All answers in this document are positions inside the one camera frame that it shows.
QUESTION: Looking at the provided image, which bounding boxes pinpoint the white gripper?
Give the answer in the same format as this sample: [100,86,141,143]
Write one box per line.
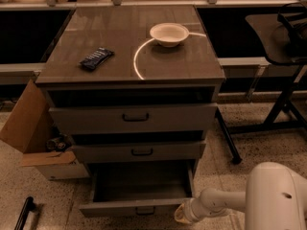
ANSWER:
[174,198,203,224]

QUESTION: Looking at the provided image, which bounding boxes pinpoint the grey bottom drawer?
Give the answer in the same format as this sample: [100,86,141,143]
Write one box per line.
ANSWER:
[80,160,194,218]

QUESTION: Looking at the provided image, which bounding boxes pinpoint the grey drawer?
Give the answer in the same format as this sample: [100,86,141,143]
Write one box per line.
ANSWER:
[49,103,217,135]
[80,160,194,218]
[72,141,205,164]

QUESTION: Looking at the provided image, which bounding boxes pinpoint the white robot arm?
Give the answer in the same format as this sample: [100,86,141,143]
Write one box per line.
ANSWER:
[175,162,307,230]

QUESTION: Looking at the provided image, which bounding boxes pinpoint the grey middle drawer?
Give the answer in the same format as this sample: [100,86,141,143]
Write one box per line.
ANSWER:
[72,141,205,164]

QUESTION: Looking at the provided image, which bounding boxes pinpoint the grey top drawer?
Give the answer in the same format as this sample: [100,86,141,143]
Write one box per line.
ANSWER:
[49,103,217,135]

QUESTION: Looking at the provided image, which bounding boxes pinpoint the grey drawer cabinet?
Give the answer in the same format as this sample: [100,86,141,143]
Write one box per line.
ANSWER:
[35,5,226,165]

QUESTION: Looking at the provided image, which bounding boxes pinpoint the cans inside cardboard box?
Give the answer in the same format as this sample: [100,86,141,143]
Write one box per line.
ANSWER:
[46,136,68,151]

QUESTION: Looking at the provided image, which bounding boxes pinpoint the black bar on floor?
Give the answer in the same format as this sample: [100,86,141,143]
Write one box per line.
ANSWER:
[14,196,36,230]

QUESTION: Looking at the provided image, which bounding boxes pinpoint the open cardboard box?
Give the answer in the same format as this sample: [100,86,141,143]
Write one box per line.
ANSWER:
[0,80,89,180]

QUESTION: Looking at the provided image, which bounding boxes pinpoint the dark snack bar packet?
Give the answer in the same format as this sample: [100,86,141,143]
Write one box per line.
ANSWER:
[80,47,114,71]

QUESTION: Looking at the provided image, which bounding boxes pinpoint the white bowl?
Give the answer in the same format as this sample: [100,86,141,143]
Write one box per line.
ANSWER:
[150,23,189,47]

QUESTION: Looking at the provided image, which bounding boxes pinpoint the black folding stand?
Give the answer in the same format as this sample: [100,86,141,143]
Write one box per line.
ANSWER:
[216,2,307,164]

